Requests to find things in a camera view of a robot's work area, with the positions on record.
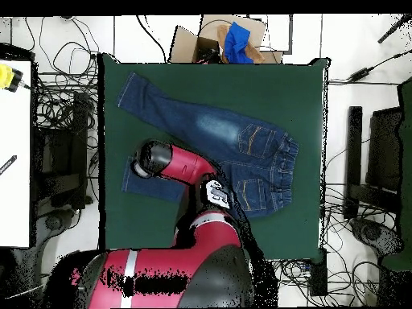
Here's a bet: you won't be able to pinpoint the bright blue cloth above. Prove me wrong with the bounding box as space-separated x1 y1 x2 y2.
223 21 255 64

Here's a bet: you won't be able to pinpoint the yellow and black tool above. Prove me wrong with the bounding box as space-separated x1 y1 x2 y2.
0 63 24 93

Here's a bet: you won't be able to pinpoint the blue denim jeans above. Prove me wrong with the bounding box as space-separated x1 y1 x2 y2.
116 71 299 219

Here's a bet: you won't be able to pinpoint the brown cardboard box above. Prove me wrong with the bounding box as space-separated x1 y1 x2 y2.
168 14 284 64

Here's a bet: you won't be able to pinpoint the black power adapter with cable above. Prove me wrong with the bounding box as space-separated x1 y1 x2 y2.
347 47 412 82

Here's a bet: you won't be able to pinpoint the black cable tangle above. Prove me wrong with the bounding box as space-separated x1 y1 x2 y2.
273 183 387 307
23 15 101 130

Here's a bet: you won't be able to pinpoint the black marker pen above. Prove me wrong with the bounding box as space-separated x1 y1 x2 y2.
0 154 18 176

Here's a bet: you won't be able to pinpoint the dark green table cloth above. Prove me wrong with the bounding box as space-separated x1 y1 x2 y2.
97 52 332 264

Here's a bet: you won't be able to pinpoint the green cloth on side table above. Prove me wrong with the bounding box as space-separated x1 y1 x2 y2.
381 76 412 271

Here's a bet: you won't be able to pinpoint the white side table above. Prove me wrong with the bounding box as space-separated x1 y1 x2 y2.
0 60 32 248

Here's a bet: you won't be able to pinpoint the black chair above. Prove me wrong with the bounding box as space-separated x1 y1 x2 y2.
31 91 94 216

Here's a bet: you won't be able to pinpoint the tan brown cloth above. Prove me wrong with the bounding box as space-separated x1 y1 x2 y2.
216 24 267 64

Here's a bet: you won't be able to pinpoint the black power strip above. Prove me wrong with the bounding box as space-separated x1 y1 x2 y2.
309 247 328 297

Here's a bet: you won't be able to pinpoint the white board with dark frame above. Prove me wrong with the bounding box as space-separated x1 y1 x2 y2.
249 14 294 55

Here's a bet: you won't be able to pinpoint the black rod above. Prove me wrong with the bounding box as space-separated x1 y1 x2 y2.
377 14 411 44

